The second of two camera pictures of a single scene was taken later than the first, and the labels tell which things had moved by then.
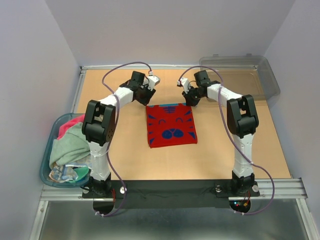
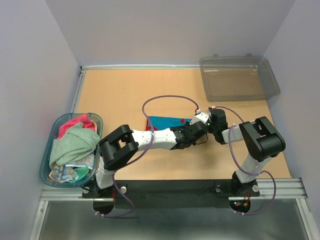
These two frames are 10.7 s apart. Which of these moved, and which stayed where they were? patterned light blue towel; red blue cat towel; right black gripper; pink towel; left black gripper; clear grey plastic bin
Moved: left black gripper; red blue cat towel; right black gripper
Stayed: pink towel; patterned light blue towel; clear grey plastic bin
